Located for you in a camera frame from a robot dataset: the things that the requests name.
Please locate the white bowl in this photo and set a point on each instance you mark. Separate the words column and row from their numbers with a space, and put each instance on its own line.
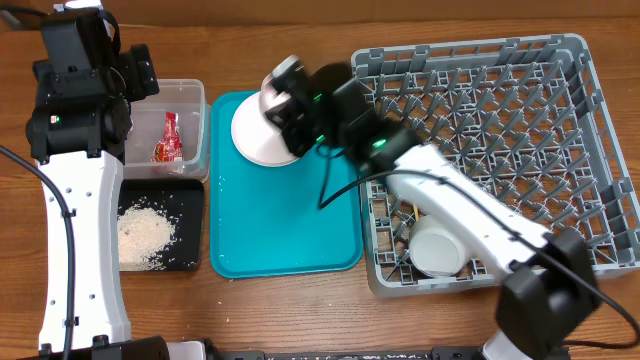
column 434, row 251

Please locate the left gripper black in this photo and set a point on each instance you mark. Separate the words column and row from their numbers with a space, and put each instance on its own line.
column 136, row 69

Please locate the grey dishwasher rack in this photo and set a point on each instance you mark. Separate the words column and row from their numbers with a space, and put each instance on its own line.
column 526, row 119

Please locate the clear plastic bin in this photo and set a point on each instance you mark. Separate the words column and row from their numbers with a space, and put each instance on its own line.
column 185, row 98

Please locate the rice grains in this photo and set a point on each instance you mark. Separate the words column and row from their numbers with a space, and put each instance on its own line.
column 146, row 231

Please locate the black tray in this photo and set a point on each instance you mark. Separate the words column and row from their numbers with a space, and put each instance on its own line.
column 184, row 198

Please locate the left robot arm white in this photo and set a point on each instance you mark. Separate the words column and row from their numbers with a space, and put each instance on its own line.
column 77, row 133

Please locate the teal serving tray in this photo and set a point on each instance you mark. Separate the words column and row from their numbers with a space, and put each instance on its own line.
column 265, row 221

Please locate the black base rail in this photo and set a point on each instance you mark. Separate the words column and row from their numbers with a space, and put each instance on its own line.
column 437, row 353

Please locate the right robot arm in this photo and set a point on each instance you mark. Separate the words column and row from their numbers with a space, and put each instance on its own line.
column 548, row 287

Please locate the large pink plate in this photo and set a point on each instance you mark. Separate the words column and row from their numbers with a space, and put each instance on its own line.
column 256, row 138

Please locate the red snack wrapper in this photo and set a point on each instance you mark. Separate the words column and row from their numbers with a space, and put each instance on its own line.
column 169, row 148

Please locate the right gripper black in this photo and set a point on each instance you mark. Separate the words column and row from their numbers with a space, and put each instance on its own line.
column 289, row 117

